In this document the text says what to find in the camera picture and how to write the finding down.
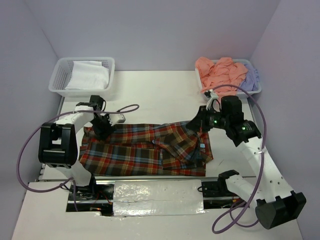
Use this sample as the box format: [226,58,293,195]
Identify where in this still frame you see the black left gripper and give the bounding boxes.
[89,112,117,141]

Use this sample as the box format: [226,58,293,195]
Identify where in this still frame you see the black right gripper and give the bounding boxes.
[186,104,230,132]

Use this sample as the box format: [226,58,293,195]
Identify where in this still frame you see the plaid flannel long sleeve shirt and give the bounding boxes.
[79,121,214,177]

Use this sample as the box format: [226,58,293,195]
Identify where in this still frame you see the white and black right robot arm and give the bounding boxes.
[186,95,307,232]

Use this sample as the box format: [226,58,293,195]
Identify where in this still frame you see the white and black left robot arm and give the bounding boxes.
[38,95,125,199]

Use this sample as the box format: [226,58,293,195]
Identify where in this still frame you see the orange crumpled shirt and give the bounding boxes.
[195,57,248,98]

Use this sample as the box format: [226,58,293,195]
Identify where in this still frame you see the white folded cloth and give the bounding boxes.
[65,61,110,91]

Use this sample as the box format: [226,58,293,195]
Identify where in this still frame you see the lavender crumpled shirt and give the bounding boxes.
[239,63,260,92]

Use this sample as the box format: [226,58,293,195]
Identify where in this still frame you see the white plastic basket right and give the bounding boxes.
[195,57,262,101]

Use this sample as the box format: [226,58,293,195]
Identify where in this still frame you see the white plastic basket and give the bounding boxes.
[48,57,115,97]
[195,57,262,101]

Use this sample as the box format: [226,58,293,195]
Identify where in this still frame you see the white plastic basket left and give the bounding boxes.
[48,57,115,97]

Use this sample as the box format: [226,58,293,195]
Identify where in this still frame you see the silver foil tape panel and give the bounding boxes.
[112,179,205,217]

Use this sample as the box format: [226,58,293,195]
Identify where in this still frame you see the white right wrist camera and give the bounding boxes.
[204,89,221,111]

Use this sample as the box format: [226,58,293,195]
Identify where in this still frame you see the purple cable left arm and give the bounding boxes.
[15,103,140,212]

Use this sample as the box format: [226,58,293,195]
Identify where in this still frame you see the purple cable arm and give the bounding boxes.
[15,103,140,212]
[211,84,268,234]

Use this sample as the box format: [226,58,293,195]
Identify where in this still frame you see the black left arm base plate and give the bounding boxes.
[62,184,114,217]

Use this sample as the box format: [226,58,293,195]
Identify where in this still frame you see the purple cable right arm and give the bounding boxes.
[211,84,268,234]

